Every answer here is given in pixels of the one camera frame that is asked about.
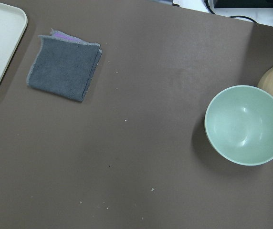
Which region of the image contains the grey folded cloth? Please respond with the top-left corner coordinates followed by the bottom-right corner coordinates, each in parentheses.
top-left (27, 30), bottom-right (102, 102)

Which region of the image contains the mint green bowl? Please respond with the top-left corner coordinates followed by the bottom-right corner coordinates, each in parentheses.
top-left (204, 85), bottom-right (273, 166)

